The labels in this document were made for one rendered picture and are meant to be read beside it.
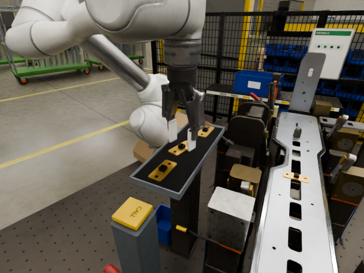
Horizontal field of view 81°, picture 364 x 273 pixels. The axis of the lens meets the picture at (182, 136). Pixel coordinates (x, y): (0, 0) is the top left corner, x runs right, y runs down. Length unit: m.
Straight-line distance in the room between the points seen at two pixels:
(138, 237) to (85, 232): 0.64
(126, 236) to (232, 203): 0.25
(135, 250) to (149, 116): 0.72
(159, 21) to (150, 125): 0.77
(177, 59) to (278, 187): 0.54
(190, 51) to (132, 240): 0.41
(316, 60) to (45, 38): 1.30
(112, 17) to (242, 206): 0.46
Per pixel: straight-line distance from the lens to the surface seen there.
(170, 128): 0.62
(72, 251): 1.04
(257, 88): 1.60
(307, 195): 0.82
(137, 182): 0.53
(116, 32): 0.34
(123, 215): 0.46
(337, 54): 1.76
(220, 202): 0.55
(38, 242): 1.13
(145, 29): 0.35
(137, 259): 0.52
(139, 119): 1.07
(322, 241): 0.71
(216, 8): 3.20
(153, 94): 1.13
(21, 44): 0.86
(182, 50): 0.50
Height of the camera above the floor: 1.50
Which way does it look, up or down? 29 degrees down
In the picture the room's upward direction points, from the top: straight up
